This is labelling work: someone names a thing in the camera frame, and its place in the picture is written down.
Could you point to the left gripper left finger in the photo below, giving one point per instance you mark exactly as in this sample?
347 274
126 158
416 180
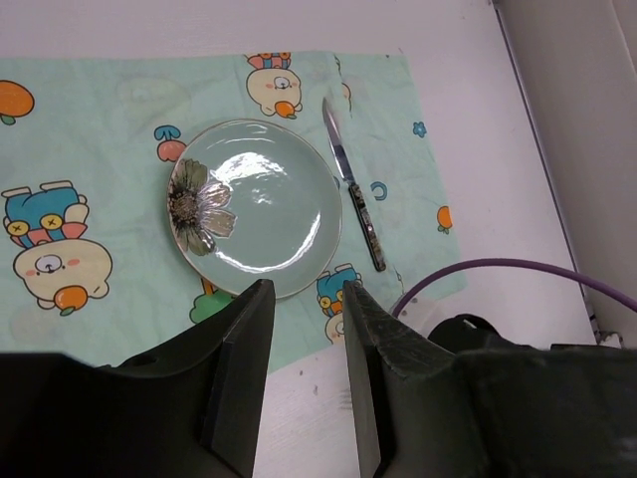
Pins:
190 407

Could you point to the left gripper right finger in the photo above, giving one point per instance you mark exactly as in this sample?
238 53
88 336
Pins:
421 411

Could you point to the green floral plate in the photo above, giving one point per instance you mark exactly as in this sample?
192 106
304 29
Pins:
248 200

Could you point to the green cartoon print cloth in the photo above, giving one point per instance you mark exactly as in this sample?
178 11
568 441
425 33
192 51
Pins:
89 266

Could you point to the steel table knife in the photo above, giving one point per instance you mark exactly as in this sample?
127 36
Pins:
355 192

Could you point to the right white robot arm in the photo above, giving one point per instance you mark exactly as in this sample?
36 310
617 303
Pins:
470 334

